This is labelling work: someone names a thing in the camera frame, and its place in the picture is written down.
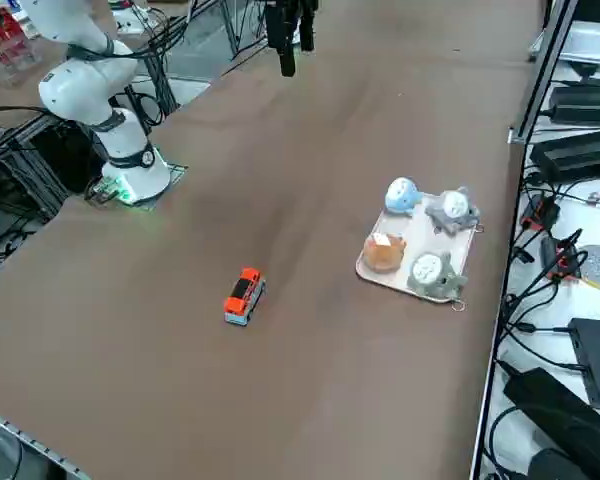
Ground black power adapter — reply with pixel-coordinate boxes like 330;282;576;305
548;83;600;127
529;127;600;182

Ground orange-and-blue toy bus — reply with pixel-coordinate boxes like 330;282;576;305
223;266;268;328

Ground grey plush toy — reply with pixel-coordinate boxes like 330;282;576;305
424;186;486;236
406;251;469;312

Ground blue plush toy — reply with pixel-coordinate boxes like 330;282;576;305
383;176;424;218

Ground orange-and-black clamp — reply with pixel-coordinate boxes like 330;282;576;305
539;228;589;284
522;194;562;232

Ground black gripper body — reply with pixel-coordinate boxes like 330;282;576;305
265;0;322;22

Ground long black bar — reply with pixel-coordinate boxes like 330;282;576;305
502;366;600;480

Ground black cable bundle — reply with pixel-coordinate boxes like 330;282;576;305
124;0;216;129

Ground black metal stand frame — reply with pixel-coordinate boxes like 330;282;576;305
0;113;106;222

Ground black flat box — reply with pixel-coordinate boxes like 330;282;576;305
566;316;600;407

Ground aluminium table rail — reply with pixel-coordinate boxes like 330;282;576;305
0;399;92;480

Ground grey-white equipment case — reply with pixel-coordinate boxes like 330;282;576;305
528;19;600;69

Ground beige plastic tray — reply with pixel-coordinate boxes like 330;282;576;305
354;192;484;305

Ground orange plush toy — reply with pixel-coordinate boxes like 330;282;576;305
363;232;408;274

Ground black tripod legs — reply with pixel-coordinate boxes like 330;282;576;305
218;0;272;62

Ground aluminium frame post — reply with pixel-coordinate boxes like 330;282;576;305
508;0;581;145

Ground clear box with red parts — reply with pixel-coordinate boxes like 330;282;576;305
0;8;44;87

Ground white power strip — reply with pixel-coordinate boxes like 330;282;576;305
108;3;167;35

